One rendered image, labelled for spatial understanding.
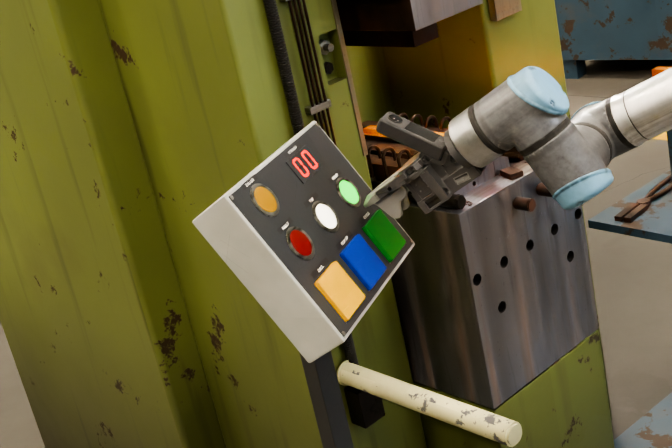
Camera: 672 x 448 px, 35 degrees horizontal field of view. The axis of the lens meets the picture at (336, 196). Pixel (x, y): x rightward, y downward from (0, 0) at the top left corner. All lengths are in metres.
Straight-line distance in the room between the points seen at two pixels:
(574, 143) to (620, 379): 1.69
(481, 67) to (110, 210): 0.88
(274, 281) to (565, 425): 1.09
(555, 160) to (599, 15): 4.44
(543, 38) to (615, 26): 3.45
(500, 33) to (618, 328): 1.35
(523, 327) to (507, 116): 0.78
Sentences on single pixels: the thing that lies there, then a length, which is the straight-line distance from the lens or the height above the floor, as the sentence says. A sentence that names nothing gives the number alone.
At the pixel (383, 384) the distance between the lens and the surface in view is 2.08.
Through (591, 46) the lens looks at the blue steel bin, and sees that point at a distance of 6.08.
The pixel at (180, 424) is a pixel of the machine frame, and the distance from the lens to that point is 2.53.
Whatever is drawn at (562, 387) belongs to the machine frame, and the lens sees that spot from 2.43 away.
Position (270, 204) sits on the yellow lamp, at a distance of 1.59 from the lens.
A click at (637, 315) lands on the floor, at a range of 3.53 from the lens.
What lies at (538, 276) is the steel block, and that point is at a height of 0.69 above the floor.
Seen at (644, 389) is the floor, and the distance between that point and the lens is 3.15.
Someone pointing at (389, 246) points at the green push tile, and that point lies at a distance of 1.76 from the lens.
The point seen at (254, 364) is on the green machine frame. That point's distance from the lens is 2.30.
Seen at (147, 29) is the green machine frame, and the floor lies 1.36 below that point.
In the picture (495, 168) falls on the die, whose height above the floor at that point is 0.93.
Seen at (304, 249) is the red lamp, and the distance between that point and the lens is 1.59.
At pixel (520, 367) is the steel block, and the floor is 0.52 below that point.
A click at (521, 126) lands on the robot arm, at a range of 1.58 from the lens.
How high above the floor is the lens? 1.68
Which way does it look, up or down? 19 degrees down
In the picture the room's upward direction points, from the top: 13 degrees counter-clockwise
